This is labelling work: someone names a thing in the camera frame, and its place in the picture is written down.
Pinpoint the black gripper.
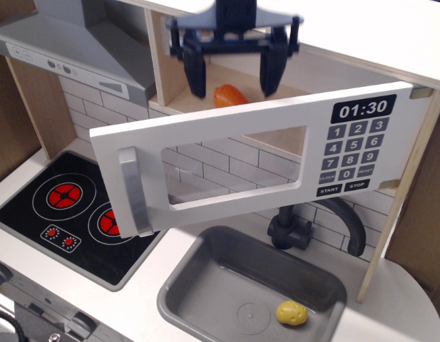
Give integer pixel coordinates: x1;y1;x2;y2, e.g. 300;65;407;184
165;1;302;98

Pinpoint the white toy microwave door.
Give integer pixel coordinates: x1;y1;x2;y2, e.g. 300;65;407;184
90;82;420;237

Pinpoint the orange toy carrot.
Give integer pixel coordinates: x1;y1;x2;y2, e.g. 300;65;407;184
213;84;249;108

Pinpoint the grey range hood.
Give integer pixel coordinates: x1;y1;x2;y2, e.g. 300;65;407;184
0;1;156;107

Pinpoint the dark grey toy faucet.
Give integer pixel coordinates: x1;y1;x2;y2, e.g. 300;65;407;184
267;197;367;257

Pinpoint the black toy stovetop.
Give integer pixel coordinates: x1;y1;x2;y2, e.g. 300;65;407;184
0;151;163;291

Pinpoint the grey toy sink basin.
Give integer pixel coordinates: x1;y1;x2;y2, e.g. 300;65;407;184
157;226;347;341

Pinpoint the yellow toy potato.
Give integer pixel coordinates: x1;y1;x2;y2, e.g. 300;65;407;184
275;301;308;326

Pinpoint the grey oven control panel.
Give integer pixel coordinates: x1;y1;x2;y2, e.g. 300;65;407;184
0;262;128;341

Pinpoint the black cable bottom left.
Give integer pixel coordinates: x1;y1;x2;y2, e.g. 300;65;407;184
0;309;26;342

